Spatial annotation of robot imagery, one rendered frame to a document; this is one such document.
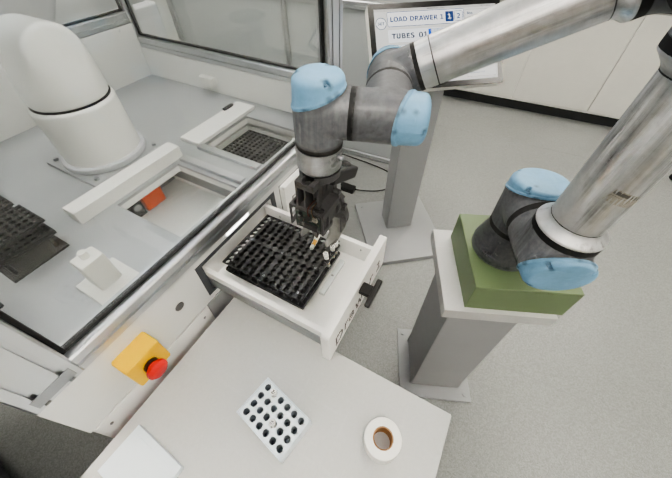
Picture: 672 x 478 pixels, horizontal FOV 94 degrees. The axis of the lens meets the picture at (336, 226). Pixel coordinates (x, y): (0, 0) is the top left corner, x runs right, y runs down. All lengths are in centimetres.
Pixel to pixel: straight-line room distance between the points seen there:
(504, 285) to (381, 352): 89
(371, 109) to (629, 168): 35
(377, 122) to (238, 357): 61
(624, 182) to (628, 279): 184
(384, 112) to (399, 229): 159
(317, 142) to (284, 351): 51
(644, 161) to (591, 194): 7
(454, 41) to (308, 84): 23
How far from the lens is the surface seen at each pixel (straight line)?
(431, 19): 146
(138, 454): 82
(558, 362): 189
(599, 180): 59
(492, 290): 84
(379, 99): 45
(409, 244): 194
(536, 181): 77
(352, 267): 81
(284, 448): 72
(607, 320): 215
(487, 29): 56
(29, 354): 66
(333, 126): 45
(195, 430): 81
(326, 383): 77
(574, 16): 58
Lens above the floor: 150
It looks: 48 degrees down
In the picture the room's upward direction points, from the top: 1 degrees counter-clockwise
